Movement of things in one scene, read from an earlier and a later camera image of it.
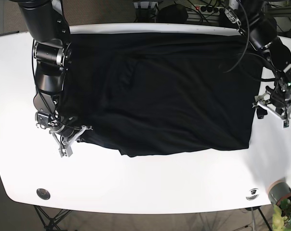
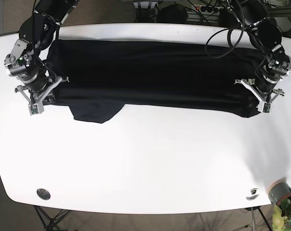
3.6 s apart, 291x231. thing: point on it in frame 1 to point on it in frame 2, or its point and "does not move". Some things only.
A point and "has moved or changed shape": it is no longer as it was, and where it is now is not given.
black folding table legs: (49, 223) does not move
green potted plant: (286, 216) does not move
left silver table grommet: (43, 193) does not move
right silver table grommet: (254, 195) does not move
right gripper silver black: (66, 136) to (35, 97)
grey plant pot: (280, 190) does not move
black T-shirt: (141, 92) has moved or changed shape
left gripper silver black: (278, 102) to (263, 101)
